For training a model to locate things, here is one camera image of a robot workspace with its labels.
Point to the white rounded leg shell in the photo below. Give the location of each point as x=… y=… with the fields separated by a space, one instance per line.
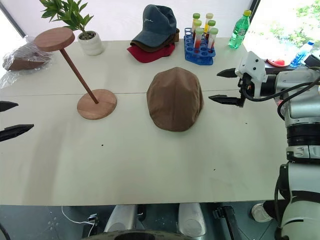
x=120 y=220
x=191 y=220

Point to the small black plug device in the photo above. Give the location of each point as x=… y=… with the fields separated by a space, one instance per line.
x=92 y=220

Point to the red baseball cap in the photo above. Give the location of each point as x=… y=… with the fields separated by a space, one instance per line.
x=150 y=55

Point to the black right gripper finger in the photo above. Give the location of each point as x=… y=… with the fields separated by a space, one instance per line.
x=226 y=73
x=225 y=99

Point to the wooden hat stand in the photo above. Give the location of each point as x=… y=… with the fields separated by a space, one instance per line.
x=96 y=107

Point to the blue denim baseball cap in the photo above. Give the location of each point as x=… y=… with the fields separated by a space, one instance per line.
x=152 y=25

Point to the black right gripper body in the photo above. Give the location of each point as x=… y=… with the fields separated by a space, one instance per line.
x=246 y=86

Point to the blue test tube rack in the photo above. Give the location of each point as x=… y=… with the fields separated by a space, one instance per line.
x=197 y=56

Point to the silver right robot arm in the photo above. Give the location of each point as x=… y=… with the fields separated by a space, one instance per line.
x=295 y=77

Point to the blue-label water bottle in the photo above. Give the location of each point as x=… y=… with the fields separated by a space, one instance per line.
x=300 y=55

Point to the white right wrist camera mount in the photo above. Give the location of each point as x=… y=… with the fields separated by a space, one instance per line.
x=252 y=65

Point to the green plant in white pot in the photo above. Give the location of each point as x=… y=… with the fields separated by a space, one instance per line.
x=90 y=45

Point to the red shallow dish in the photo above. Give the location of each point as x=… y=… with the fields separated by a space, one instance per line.
x=277 y=62

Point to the dark brown baseball cap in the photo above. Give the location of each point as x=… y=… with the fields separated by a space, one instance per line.
x=160 y=45

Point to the black metal floor frame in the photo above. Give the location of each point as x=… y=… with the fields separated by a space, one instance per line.
x=228 y=220

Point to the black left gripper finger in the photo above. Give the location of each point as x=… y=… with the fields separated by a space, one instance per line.
x=7 y=105
x=15 y=131

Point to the green-capped test tube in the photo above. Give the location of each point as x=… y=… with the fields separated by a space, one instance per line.
x=211 y=24
x=209 y=17
x=196 y=17
x=214 y=33
x=199 y=33
x=197 y=25

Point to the brown flat cap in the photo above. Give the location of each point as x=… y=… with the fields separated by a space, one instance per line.
x=175 y=100

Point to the black rectangular device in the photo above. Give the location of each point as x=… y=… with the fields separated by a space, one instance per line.
x=312 y=60

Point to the wooden piece in plastic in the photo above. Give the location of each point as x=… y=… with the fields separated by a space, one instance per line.
x=26 y=64

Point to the green plastic soda bottle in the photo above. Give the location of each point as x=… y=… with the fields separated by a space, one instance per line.
x=238 y=31

